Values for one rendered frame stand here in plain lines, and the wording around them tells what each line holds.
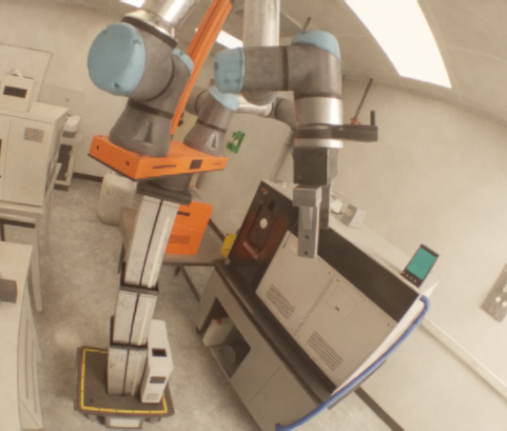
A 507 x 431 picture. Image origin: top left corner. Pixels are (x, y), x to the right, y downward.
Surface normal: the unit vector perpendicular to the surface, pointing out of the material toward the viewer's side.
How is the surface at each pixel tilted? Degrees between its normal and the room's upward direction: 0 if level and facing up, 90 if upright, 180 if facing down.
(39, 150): 90
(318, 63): 90
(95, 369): 0
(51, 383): 0
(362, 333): 90
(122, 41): 97
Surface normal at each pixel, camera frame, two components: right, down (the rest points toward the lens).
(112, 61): -0.18, 0.37
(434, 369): -0.76, -0.13
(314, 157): -0.41, 0.26
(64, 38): 0.52, 0.47
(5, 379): 0.40, -0.87
